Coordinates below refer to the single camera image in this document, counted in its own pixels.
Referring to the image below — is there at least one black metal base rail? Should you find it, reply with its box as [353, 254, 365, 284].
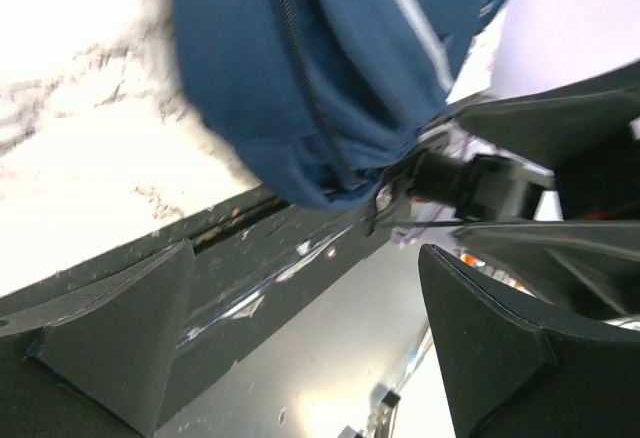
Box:
[1, 191, 387, 429]

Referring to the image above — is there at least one navy blue student backpack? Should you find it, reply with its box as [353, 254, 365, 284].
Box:
[172, 0, 507, 211]

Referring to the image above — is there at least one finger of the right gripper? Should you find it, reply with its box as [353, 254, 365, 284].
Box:
[458, 65, 639, 218]
[453, 220, 639, 321]

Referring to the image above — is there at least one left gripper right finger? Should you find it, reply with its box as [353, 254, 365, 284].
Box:
[418, 245, 639, 437]

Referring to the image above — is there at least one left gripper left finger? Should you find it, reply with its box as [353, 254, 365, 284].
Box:
[1, 241, 195, 437]

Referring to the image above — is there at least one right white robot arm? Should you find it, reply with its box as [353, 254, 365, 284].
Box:
[384, 63, 639, 320]

